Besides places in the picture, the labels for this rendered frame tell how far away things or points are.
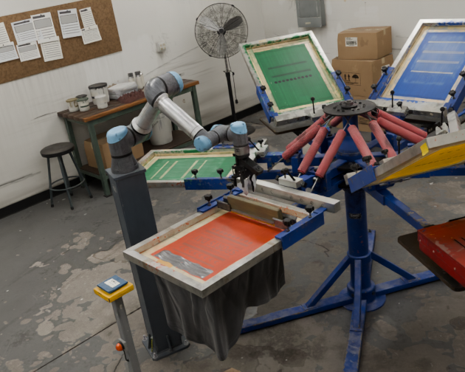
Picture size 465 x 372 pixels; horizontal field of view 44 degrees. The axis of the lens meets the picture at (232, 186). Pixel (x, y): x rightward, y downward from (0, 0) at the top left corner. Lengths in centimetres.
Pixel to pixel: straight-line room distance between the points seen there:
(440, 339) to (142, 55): 473
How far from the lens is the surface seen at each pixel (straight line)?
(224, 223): 292
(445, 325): 372
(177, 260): 265
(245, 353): 356
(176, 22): 724
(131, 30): 686
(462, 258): 222
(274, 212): 275
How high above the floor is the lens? 225
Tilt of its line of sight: 23 degrees down
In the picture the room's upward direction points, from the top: 9 degrees counter-clockwise
